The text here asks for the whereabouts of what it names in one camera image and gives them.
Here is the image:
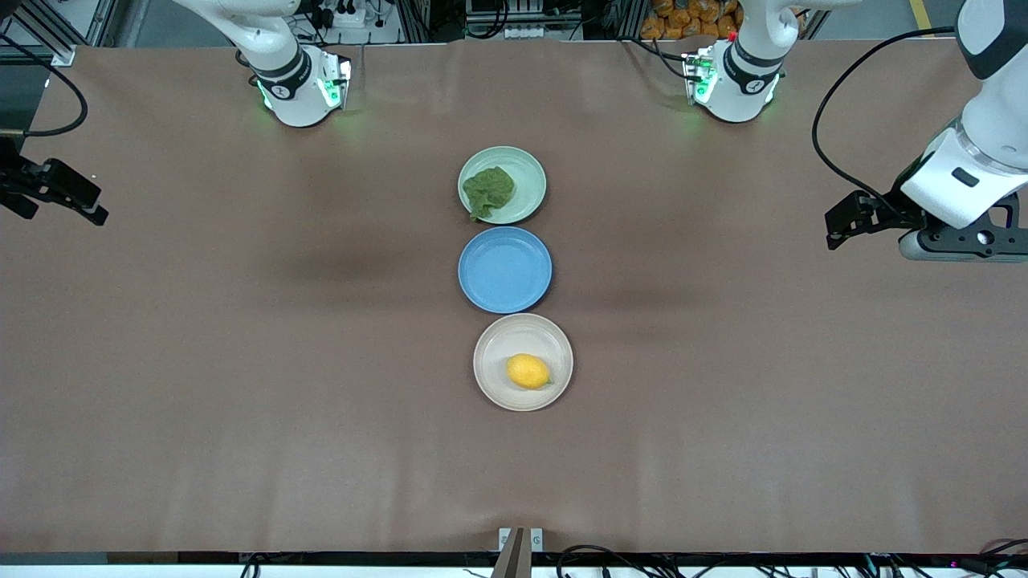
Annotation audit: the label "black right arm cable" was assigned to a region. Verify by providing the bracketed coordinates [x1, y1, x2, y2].
[0, 39, 89, 139]

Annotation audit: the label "black looped cable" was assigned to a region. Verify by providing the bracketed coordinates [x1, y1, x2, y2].
[556, 544, 667, 578]

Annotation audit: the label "aluminium frame profile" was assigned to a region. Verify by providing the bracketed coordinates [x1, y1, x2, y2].
[0, 0, 78, 67]

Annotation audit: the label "blue plate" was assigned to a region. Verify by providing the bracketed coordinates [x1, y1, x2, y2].
[458, 226, 553, 315]

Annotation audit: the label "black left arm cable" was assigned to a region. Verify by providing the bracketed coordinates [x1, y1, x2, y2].
[811, 26, 958, 216]

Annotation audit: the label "brown table cloth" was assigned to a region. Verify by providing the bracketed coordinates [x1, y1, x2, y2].
[0, 36, 1028, 556]

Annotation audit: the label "yellow lemon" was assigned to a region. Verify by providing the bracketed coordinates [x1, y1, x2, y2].
[505, 353, 553, 391]

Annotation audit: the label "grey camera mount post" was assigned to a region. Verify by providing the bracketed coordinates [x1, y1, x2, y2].
[490, 527, 545, 578]

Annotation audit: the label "beige plate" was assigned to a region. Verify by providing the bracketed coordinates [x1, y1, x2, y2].
[472, 312, 574, 413]

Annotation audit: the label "orange snack bag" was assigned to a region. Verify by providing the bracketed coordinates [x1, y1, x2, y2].
[640, 0, 741, 40]

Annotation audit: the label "green lettuce leaf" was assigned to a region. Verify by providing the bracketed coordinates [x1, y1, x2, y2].
[462, 165, 516, 222]

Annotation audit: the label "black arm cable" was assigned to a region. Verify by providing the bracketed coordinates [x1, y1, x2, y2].
[811, 26, 958, 216]
[0, 39, 89, 139]

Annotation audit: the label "pale green plate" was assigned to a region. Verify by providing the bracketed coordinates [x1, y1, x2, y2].
[457, 145, 548, 225]

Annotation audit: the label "white power strip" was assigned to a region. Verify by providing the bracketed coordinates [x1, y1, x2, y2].
[325, 0, 374, 30]

